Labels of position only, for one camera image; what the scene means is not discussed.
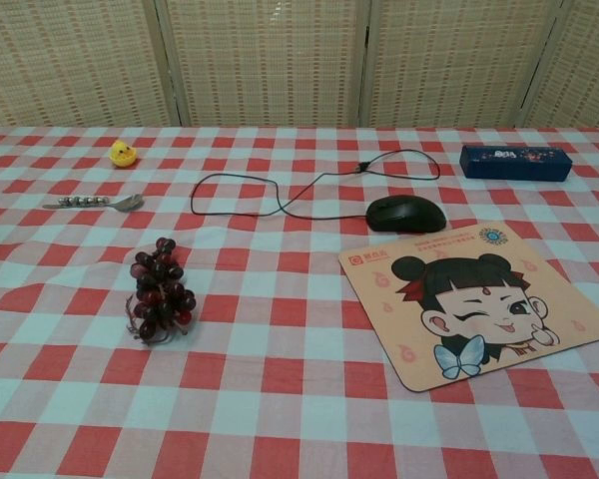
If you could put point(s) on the black computer mouse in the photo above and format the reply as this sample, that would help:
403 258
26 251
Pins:
404 214

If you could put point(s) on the orange cartoon girl mouse pad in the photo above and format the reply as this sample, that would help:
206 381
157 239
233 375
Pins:
479 324

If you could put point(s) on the dark red grape bunch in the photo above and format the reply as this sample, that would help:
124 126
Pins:
160 294

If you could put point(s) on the red white checked tablecloth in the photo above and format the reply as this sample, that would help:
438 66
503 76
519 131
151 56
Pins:
279 399

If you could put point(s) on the woven bamboo folding screen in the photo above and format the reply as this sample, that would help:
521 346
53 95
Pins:
279 60

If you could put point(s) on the yellow duck toy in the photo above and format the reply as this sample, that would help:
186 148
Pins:
122 153

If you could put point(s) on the dark blue printed box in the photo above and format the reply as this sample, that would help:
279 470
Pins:
514 162

